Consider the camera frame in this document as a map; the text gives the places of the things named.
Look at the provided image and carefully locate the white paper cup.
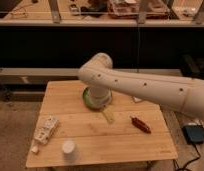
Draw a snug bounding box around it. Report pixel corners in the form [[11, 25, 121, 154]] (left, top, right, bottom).
[[62, 140, 76, 162]]

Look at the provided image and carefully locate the small white cube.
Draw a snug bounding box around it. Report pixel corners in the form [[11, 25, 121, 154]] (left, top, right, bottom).
[[31, 145, 39, 154]]

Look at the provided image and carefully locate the white card on table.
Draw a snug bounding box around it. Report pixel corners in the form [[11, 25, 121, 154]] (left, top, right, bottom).
[[133, 97, 143, 103]]

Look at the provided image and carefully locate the red chili pepper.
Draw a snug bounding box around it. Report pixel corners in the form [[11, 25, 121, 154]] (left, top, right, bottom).
[[131, 117, 151, 134]]

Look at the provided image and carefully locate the black cable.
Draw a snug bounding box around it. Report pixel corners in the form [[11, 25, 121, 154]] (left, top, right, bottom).
[[172, 143, 203, 171]]

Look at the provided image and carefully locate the long workbench shelf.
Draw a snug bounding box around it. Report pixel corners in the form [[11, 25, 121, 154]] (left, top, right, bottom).
[[0, 0, 204, 27]]

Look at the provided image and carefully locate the wooden table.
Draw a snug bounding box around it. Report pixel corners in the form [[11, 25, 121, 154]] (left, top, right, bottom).
[[26, 81, 178, 168]]

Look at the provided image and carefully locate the crumpled white packet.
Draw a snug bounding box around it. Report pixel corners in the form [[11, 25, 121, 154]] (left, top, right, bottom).
[[34, 117, 59, 145]]

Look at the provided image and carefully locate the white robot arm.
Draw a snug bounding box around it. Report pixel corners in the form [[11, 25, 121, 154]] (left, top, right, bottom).
[[78, 53, 204, 121]]

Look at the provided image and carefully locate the black foot pedal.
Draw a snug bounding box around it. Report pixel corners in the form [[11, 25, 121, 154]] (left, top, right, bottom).
[[182, 125, 204, 144]]

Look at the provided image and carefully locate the green bowl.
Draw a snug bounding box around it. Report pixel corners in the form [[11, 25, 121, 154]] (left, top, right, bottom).
[[82, 86, 112, 110]]

